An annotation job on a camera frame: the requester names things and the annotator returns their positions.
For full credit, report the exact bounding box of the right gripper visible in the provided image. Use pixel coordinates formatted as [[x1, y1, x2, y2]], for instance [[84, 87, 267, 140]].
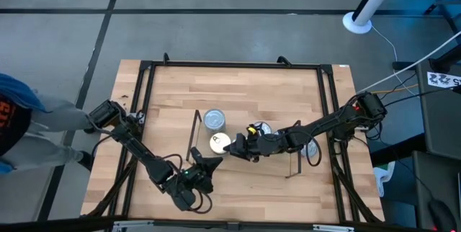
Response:
[[223, 133, 289, 161]]

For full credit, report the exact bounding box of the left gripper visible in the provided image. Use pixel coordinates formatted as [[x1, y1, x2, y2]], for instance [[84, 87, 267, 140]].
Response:
[[169, 146, 224, 195]]

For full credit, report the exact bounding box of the gold can blue label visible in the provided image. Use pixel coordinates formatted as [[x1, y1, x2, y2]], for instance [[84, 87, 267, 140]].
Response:
[[209, 132, 232, 156]]

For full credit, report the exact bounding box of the red label seafood can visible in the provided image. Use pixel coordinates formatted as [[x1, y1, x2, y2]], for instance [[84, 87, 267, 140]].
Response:
[[254, 120, 274, 135]]

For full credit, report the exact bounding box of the green label tuna can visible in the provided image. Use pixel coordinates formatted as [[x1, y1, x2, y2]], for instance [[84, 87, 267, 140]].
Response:
[[202, 108, 227, 134]]

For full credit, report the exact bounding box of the silver-lidded seafood can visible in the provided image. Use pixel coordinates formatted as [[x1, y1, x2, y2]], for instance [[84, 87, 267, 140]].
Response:
[[300, 140, 320, 159]]

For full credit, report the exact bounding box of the white plastic bag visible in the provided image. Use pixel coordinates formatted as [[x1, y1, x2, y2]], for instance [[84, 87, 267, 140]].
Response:
[[372, 161, 396, 197]]

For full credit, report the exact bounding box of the black desk foot bar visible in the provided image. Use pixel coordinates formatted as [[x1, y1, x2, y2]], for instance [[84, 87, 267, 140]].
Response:
[[369, 133, 428, 168]]

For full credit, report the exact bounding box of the person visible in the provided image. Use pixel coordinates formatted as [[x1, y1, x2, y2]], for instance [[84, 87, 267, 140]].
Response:
[[0, 72, 97, 175]]

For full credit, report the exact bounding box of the black front crossbar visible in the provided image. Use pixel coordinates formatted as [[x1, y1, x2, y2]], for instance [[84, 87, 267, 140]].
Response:
[[0, 214, 437, 232]]

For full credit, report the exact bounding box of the tall tower fan round base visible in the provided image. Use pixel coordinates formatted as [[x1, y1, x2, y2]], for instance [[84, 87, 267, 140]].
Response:
[[341, 0, 406, 35]]

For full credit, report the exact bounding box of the black power strip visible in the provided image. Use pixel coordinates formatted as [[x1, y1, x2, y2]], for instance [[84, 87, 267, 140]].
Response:
[[391, 61, 421, 71]]

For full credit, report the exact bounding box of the black desk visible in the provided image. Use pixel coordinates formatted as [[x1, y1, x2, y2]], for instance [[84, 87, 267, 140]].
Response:
[[416, 58, 461, 161]]

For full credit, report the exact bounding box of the black computer mouse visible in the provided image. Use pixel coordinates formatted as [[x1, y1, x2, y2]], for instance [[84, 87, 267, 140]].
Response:
[[427, 198, 458, 232]]

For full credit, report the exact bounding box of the white paper marker tag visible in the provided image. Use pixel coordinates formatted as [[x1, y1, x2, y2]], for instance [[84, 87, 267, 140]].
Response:
[[426, 71, 461, 89]]

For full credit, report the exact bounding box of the wooden shelf black metal frame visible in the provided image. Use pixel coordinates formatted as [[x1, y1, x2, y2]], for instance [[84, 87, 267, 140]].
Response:
[[185, 108, 303, 179]]

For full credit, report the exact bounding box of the black left wrist camera cable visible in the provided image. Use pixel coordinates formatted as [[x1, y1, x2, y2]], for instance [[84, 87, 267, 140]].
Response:
[[158, 152, 214, 215]]

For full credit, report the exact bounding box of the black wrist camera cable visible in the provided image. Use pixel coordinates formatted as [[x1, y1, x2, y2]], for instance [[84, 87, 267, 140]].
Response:
[[158, 152, 214, 215], [304, 130, 322, 167]]

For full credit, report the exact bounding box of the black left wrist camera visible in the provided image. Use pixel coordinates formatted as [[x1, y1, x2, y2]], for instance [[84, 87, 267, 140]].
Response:
[[172, 188, 197, 212]]

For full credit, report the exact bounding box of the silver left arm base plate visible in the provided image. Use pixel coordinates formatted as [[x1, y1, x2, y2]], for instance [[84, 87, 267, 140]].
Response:
[[127, 111, 147, 125]]

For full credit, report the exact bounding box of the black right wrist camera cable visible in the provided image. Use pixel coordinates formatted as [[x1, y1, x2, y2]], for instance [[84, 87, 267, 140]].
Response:
[[304, 130, 322, 167]]

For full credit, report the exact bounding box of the black aluminium rail frame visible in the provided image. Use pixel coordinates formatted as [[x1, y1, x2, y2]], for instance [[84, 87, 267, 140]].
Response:
[[107, 60, 361, 224]]

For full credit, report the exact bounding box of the silver bracket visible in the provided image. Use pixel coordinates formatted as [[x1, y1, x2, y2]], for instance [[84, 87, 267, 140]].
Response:
[[113, 220, 156, 232], [312, 223, 356, 232]]

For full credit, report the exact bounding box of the black left arm cable harness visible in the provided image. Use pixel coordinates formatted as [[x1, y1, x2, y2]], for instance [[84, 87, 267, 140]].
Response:
[[84, 159, 140, 217]]

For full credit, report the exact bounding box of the black arm cable harness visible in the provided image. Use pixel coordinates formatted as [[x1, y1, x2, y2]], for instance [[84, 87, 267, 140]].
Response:
[[326, 141, 382, 224], [84, 159, 140, 217]]

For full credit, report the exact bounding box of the black right arm cable harness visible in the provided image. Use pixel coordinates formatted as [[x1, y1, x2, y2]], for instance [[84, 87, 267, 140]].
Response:
[[326, 141, 382, 224]]

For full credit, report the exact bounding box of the black cable bundle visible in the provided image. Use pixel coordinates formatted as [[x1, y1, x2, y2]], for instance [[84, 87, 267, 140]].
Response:
[[358, 73, 461, 143]]

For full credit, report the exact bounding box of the yellow cable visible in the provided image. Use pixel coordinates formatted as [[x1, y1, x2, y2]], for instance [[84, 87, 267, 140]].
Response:
[[370, 83, 421, 95]]

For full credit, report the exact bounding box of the thin white cable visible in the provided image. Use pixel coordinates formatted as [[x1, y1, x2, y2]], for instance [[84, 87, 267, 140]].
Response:
[[370, 25, 419, 97]]

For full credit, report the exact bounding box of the thick white cable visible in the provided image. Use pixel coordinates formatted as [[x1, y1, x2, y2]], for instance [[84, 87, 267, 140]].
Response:
[[357, 30, 461, 94]]

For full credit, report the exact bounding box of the dark metal table frame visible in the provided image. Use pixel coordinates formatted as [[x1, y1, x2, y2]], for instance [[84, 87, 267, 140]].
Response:
[[423, 0, 461, 35]]

